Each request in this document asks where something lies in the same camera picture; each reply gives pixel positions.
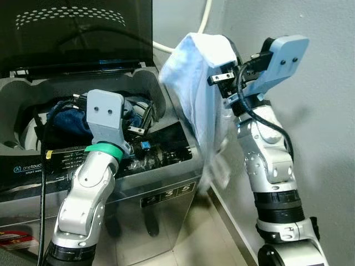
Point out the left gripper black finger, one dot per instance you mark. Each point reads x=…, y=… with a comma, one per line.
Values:
x=80, y=103
x=143, y=119

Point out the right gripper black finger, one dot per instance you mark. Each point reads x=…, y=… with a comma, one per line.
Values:
x=222, y=78

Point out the pale white cloth garment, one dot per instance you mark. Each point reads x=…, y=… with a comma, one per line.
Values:
x=194, y=83

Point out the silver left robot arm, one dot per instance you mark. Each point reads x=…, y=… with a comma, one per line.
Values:
x=83, y=199

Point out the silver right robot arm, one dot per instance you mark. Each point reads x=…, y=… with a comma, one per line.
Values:
x=272, y=166

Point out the grey top-load washing machine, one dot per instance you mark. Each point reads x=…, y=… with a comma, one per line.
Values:
x=166, y=216

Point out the yellow tape strip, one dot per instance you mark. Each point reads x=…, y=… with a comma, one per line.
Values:
x=49, y=154

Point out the dark tinted washer lid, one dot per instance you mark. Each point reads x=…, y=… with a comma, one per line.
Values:
x=72, y=39

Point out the red white sticker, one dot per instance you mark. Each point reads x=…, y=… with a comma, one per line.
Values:
x=16, y=240

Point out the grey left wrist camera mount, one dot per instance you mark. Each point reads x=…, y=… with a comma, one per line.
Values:
x=105, y=113

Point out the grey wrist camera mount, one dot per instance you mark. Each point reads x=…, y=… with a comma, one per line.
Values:
x=285, y=61
x=105, y=113

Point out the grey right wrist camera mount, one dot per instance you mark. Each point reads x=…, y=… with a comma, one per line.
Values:
x=285, y=61

